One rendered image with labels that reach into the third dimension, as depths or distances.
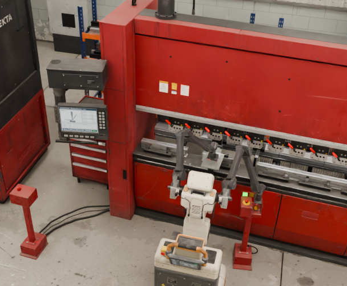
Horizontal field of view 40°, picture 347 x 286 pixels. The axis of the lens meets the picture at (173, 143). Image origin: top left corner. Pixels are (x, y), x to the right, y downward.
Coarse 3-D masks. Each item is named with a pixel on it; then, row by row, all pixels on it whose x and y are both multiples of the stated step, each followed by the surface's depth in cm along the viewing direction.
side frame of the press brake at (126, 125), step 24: (144, 0) 468; (120, 24) 414; (120, 48) 426; (120, 72) 440; (120, 96) 455; (120, 120) 470; (144, 120) 519; (120, 144) 487; (120, 168) 504; (120, 192) 524; (120, 216) 546
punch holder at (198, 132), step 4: (188, 120) 471; (188, 124) 474; (192, 124) 472; (196, 124) 471; (200, 124) 470; (204, 124) 477; (188, 128) 476; (196, 128) 473; (200, 128) 472; (196, 132) 477; (200, 132) 474; (200, 136) 477
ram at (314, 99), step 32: (160, 64) 447; (192, 64) 437; (224, 64) 427; (256, 64) 418; (288, 64) 409; (320, 64) 401; (160, 96) 466; (192, 96) 455; (224, 96) 445; (256, 96) 435; (288, 96) 425; (320, 96) 416; (288, 128) 443; (320, 128) 433
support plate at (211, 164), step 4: (208, 152) 486; (220, 156) 481; (204, 160) 475; (208, 160) 475; (220, 160) 476; (204, 164) 470; (208, 164) 470; (212, 164) 470; (216, 164) 470; (220, 164) 470; (208, 168) 465; (212, 168) 465; (216, 168) 465
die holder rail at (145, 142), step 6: (144, 138) 508; (144, 144) 506; (156, 144) 501; (162, 144) 500; (168, 144) 501; (174, 144) 501; (168, 150) 506; (174, 150) 499; (186, 150) 494; (186, 156) 498
